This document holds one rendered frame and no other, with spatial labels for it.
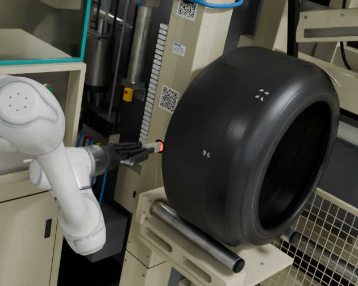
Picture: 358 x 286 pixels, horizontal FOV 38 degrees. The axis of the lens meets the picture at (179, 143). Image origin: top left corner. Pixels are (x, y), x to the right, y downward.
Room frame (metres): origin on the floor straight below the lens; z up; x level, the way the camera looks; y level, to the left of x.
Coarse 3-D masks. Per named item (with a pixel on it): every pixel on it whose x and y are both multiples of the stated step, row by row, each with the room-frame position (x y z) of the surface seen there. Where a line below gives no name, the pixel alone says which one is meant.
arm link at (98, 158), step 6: (90, 150) 1.29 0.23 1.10; (96, 150) 1.30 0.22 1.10; (102, 150) 1.31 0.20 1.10; (90, 156) 1.27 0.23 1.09; (96, 156) 1.28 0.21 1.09; (102, 156) 1.30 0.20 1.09; (96, 162) 1.27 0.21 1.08; (102, 162) 1.29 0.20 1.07; (96, 168) 1.27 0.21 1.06; (102, 168) 1.29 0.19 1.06; (90, 174) 1.26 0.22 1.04; (96, 174) 1.28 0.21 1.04
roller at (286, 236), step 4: (292, 228) 1.42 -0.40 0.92; (288, 232) 1.40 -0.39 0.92; (292, 232) 1.40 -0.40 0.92; (296, 232) 1.40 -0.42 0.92; (284, 236) 1.40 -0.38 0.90; (288, 236) 1.40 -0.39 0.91; (292, 236) 1.39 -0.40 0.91; (296, 236) 1.41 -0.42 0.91; (288, 240) 1.39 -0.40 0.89; (292, 240) 1.39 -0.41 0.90; (296, 240) 1.41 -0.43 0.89
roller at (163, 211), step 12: (156, 204) 1.40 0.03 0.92; (168, 216) 1.35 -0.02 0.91; (180, 216) 1.35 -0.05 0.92; (180, 228) 1.31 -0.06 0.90; (192, 228) 1.30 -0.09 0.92; (192, 240) 1.28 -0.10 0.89; (204, 240) 1.26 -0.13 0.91; (216, 240) 1.26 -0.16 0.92; (216, 252) 1.22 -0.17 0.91; (228, 252) 1.22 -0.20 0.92; (228, 264) 1.19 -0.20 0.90; (240, 264) 1.19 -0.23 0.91
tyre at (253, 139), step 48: (240, 48) 1.41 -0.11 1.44; (192, 96) 1.26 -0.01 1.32; (240, 96) 1.21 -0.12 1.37; (288, 96) 1.22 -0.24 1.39; (336, 96) 1.43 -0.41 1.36; (192, 144) 1.19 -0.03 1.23; (240, 144) 1.13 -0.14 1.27; (288, 144) 1.61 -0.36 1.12; (192, 192) 1.17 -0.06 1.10; (240, 192) 1.12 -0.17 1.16; (288, 192) 1.51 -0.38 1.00; (240, 240) 1.17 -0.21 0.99
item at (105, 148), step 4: (104, 148) 1.33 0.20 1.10; (108, 148) 1.34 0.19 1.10; (112, 148) 1.35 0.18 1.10; (108, 152) 1.32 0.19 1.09; (112, 152) 1.33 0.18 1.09; (116, 152) 1.38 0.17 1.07; (108, 156) 1.32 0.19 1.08; (112, 156) 1.33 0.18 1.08; (116, 156) 1.34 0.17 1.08; (120, 156) 1.36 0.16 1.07; (124, 156) 1.36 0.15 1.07; (108, 160) 1.31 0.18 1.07; (112, 160) 1.32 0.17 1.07; (116, 160) 1.33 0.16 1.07; (120, 160) 1.34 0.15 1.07; (124, 160) 1.35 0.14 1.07; (108, 164) 1.31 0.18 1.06; (112, 164) 1.32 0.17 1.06; (116, 164) 1.33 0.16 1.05; (120, 164) 1.34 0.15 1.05; (108, 168) 1.31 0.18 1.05; (112, 168) 1.33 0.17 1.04
